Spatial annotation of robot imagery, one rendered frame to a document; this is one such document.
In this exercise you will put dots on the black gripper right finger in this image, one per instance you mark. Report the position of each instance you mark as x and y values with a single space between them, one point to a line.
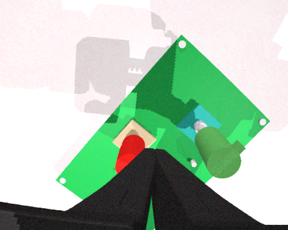
181 201

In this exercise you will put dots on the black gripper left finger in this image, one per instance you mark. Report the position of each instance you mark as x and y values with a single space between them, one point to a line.
121 204

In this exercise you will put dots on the green circuit board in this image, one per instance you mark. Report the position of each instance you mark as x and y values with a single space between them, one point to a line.
171 109

